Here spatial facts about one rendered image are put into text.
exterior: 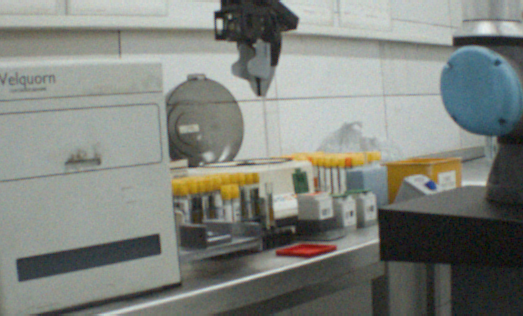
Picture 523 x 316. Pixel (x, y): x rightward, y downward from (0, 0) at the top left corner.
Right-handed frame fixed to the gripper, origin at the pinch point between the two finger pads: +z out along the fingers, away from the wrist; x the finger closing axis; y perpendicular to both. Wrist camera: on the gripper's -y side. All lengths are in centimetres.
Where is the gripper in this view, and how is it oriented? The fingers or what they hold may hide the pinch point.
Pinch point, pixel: (263, 89)
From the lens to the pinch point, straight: 133.2
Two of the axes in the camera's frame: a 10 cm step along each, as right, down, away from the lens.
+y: -6.7, 0.9, -7.3
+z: 0.7, 10.0, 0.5
